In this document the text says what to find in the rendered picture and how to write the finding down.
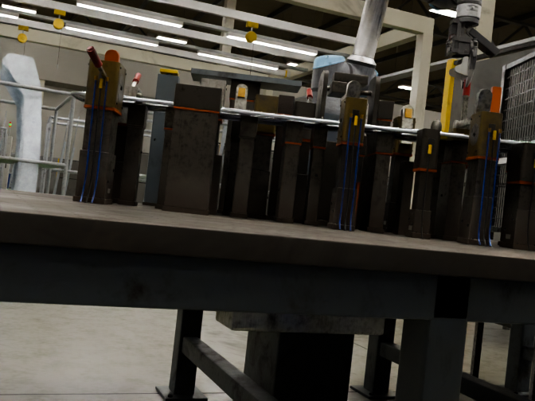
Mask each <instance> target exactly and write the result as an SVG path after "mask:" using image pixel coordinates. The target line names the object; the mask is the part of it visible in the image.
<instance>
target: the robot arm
mask: <svg viewBox="0 0 535 401"><path fill-rule="evenodd" d="M420 1H423V2H426V3H428V4H429V6H430V7H431V8H432V9H433V10H435V11H440V10H448V9H450V8H453V7H456V6H457V8H456V15H455V18H453V19H452V21H450V26H449V34H448V40H446V48H445V56H447V57H451V58H462V60H458V62H457V65H456V66H455V67H454V68H452V69H450V70H449V75H450V76H452V77H454V78H456V79H459V80H461V88H462V89H463V84H464V80H466V85H465V87H468V85H469V84H470V82H471V80H472V76H473V74H474V69H475V65H476V60H477V53H478V49H479V50H480V51H482V52H483V53H484V54H485V55H487V56H488V57H489V58H491V57H493V56H496V55H497V54H498V52H499V49H498V48H497V47H496V46H495V45H493V44H492V43H491V42H490V41H488V40H487V39H486V38H485V37H484V36H483V35H482V34H481V33H479V32H478V31H477V30H476V29H474V28H473V27H477V26H478V24H479V20H480V15H481V8H482V0H420ZM388 4H389V0H365V6H364V9H363V12H362V16H361V21H360V25H359V28H358V31H357V37H356V41H355V44H354V47H353V53H352V55H351V56H349V57H347V59H346V60H345V57H343V56H337V55H327V56H318V57H317V58H315V60H314V67H313V68H312V69H313V74H312V81H311V90H312V94H313V99H312V103H317V96H318V83H319V79H320V76H321V73H322V72H323V70H327V71H329V77H328V85H327V86H329V85H330V84H331V83H332V77H333V74H334V73H335V72H343V73H350V74H357V75H363V76H368V77H369V82H368V85H367V86H365V87H364V88H361V90H362V91H368V88H369V83H370V81H371V79H372V78H373V77H375V76H378V72H377V71H376V70H375V68H376V63H375V62H374V56H375V52H376V50H377V44H378V41H379V37H380V34H381V29H382V26H383V22H384V19H385V13H386V10H387V7H388ZM345 61H346V62H345ZM341 104H342V101H341V98H334V97H328V96H327V93H326V106H325V113H330V114H334V115H340V111H341V107H340V105H341Z"/></svg>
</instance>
